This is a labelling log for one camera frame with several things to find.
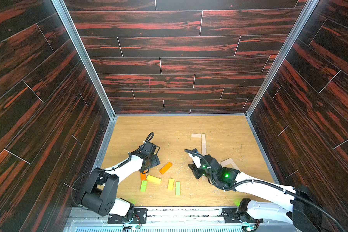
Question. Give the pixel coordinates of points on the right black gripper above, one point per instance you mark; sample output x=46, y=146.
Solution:
x=199, y=167

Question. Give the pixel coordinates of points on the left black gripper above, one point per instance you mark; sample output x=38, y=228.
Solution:
x=155, y=161

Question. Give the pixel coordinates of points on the natural wood block angled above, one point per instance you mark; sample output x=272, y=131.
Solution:
x=226, y=162

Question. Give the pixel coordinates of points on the natural wood block long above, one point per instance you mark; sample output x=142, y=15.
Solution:
x=203, y=143

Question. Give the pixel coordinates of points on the natural wood block printed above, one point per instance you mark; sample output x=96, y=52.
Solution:
x=196, y=135

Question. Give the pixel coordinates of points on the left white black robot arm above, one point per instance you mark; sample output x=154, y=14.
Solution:
x=99, y=192

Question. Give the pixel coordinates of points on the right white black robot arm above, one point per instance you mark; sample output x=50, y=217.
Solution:
x=288, y=204

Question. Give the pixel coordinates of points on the orange block centre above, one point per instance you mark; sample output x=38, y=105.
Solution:
x=165, y=168

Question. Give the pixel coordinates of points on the dark orange block left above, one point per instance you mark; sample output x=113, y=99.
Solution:
x=143, y=176

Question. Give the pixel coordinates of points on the yellow block lying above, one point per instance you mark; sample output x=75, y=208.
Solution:
x=153, y=179

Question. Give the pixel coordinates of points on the light green block left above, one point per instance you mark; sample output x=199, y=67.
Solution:
x=143, y=187

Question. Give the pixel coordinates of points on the light green block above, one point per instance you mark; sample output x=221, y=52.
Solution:
x=143, y=187
x=178, y=188

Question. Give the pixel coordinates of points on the yellow block small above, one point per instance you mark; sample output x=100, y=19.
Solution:
x=171, y=183

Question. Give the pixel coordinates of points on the light green block right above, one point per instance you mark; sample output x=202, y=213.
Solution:
x=178, y=188

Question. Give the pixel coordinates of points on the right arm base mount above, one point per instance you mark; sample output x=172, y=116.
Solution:
x=235, y=215

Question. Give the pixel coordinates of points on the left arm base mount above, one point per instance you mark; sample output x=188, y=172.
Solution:
x=133, y=216

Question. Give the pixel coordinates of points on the front aluminium rail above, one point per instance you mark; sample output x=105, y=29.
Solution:
x=172, y=219

